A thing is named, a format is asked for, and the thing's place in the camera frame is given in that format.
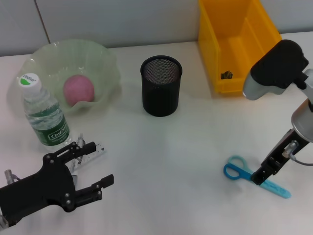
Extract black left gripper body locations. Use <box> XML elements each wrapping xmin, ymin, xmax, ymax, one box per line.
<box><xmin>0</xmin><ymin>153</ymin><xmax>78</xmax><ymax>225</ymax></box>

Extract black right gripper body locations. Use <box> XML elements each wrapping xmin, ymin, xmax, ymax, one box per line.
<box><xmin>268</xmin><ymin>128</ymin><xmax>306</xmax><ymax>164</ymax></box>

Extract blue scissors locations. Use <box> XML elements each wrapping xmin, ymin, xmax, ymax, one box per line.
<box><xmin>223</xmin><ymin>155</ymin><xmax>291</xmax><ymax>199</ymax></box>

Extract clear water bottle green label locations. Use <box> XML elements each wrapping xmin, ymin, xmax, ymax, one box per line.
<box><xmin>17</xmin><ymin>72</ymin><xmax>71</xmax><ymax>151</ymax></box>

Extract pink peach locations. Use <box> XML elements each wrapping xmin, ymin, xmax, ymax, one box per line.
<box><xmin>63</xmin><ymin>75</ymin><xmax>95</xmax><ymax>106</ymax></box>

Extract silver ballpoint pen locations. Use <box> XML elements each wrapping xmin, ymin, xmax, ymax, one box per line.
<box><xmin>69</xmin><ymin>133</ymin><xmax>86</xmax><ymax>177</ymax></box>

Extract clear plastic ruler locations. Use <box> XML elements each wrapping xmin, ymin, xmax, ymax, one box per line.
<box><xmin>70</xmin><ymin>141</ymin><xmax>107</xmax><ymax>170</ymax></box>

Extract pale green wavy fruit bowl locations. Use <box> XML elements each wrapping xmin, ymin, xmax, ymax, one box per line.
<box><xmin>7</xmin><ymin>39</ymin><xmax>122</xmax><ymax>116</ymax></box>

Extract black mesh pen cup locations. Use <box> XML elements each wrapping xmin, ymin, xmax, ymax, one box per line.
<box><xmin>140</xmin><ymin>55</ymin><xmax>183</xmax><ymax>118</ymax></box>

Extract yellow plastic storage bin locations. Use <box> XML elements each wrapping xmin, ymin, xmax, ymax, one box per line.
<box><xmin>198</xmin><ymin>0</ymin><xmax>282</xmax><ymax>94</ymax></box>

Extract grey right gripper cable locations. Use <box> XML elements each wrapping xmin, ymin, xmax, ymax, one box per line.
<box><xmin>282</xmin><ymin>141</ymin><xmax>313</xmax><ymax>167</ymax></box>

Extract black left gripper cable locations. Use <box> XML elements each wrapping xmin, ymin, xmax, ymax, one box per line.
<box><xmin>4</xmin><ymin>169</ymin><xmax>21</xmax><ymax>184</ymax></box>

